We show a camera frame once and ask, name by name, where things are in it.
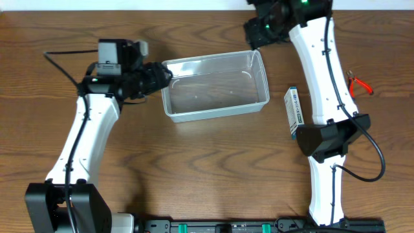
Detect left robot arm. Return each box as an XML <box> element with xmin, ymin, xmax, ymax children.
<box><xmin>25</xmin><ymin>62</ymin><xmax>173</xmax><ymax>232</ymax></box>

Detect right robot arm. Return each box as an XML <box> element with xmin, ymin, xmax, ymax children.
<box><xmin>244</xmin><ymin>0</ymin><xmax>370</xmax><ymax>227</ymax></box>

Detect clear plastic container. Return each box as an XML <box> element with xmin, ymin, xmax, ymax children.
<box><xmin>162</xmin><ymin>50</ymin><xmax>270</xmax><ymax>123</ymax></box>

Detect white and blue box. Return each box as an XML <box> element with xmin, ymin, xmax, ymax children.
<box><xmin>284</xmin><ymin>87</ymin><xmax>304</xmax><ymax>140</ymax></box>

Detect red handled pliers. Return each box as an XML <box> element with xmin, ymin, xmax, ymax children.
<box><xmin>346</xmin><ymin>71</ymin><xmax>374</xmax><ymax>99</ymax></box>

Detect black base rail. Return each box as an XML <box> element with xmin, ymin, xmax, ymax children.
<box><xmin>132</xmin><ymin>217</ymin><xmax>386</xmax><ymax>233</ymax></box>

